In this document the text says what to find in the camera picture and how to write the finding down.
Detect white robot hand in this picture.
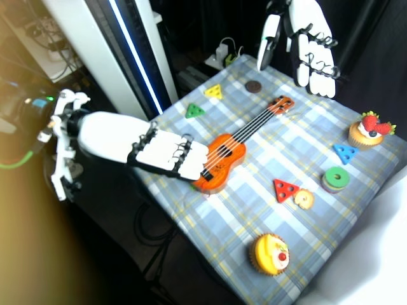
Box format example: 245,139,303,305
76,111,210,182
256,0,349,99

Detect orange toy ukulele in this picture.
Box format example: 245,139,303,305
192,95,296,194

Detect white column with blue stripe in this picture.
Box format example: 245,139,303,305
41,0,179,121

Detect green triangle block with holes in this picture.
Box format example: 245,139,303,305
185,103,206,120

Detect white power strip with plugs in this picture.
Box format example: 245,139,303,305
205,37,244,69

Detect strawberry toy cupcake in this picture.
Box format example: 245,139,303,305
348,110,397,150

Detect yellow triangle block with holes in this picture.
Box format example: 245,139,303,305
203,84,223,99

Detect blue triangle block with holes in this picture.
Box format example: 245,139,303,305
333,143,360,165

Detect stack of coloured foam rings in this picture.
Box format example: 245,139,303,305
321,166,350,194

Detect red triangle block with holes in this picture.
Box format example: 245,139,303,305
273,179,300,203

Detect beige swirl toy cookie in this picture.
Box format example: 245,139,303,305
293,188,315,210

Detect blue plaid tablecloth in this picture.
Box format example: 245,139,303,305
133,53,400,305

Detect yellow toy cupcake with cherry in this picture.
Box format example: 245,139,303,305
249,233,290,276

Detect white robot body shell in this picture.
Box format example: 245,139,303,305
298,177,407,305

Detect green cable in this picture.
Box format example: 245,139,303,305
0,149,34,170

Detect black floor cables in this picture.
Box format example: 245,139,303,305
133,203,179,287

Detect white shelf with cables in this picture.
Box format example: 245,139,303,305
12,0,83,83

